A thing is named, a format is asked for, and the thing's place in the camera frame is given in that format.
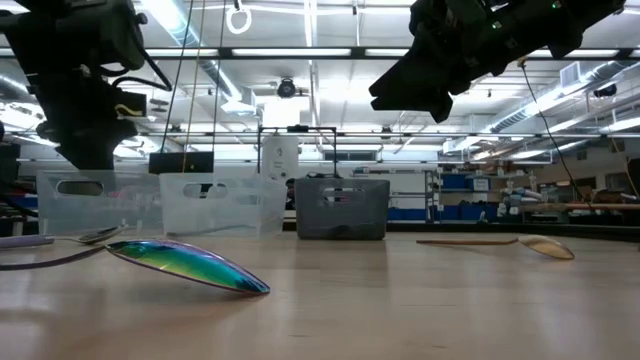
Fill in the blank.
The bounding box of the wooden workbench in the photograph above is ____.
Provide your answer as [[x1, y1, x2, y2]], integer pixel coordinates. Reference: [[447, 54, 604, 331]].
[[519, 201, 640, 212]]

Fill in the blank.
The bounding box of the black monitor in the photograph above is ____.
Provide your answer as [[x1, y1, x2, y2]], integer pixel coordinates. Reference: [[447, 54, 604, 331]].
[[148, 151, 215, 175]]

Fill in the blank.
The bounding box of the shelf rack with blue bins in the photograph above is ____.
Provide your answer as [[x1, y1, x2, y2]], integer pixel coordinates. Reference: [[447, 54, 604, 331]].
[[424, 168, 502, 224]]

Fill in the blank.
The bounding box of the clear plastic bin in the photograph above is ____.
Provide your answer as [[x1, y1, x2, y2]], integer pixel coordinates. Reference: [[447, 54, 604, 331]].
[[35, 169, 164, 236], [158, 172, 289, 238]]

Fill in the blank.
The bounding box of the iridescent rainbow spoon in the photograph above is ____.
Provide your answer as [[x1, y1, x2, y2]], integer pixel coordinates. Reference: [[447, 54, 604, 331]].
[[0, 237, 272, 296]]

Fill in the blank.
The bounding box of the overhead rig light bar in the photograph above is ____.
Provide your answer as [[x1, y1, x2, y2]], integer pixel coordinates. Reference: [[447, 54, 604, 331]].
[[0, 46, 640, 60]]

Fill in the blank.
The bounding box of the hanging yellow rope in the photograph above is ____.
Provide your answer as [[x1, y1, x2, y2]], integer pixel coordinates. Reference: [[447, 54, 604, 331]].
[[179, 0, 207, 176]]

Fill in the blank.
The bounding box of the grey plastic bin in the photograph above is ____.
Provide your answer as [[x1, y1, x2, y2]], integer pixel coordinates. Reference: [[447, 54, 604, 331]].
[[294, 177, 391, 241]]

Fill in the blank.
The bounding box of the white device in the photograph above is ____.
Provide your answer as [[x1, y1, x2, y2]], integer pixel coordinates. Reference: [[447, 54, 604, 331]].
[[260, 134, 300, 180]]

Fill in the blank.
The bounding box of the white hanging ring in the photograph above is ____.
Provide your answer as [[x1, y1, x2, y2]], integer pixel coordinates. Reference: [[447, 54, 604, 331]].
[[225, 3, 253, 36]]

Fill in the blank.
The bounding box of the light wooden spoon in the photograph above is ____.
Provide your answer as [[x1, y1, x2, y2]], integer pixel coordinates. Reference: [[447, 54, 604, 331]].
[[415, 233, 577, 261]]

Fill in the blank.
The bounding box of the silver air duct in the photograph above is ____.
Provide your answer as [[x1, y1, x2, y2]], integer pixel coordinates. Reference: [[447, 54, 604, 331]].
[[487, 59, 640, 135]]

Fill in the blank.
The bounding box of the purple-handled silver spoon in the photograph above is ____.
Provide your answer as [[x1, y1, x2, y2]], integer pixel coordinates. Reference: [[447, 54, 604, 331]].
[[0, 225, 127, 251]]

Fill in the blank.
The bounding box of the black tube stand frame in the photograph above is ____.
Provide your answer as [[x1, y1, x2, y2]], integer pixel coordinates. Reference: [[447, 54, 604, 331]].
[[256, 124, 338, 180]]

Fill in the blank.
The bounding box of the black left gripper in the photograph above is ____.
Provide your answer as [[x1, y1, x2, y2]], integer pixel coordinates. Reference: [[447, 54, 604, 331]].
[[29, 74, 150, 172]]

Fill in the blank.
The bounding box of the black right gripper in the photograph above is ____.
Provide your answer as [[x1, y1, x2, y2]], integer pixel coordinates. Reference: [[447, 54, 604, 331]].
[[368, 0, 507, 125]]

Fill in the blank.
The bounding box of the black ceiling camera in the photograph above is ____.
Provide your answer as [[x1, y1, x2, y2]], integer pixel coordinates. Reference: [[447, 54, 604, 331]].
[[276, 77, 298, 99]]

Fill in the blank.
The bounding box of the hanging black cable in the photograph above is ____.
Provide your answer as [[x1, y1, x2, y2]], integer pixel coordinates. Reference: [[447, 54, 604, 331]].
[[516, 54, 596, 211]]

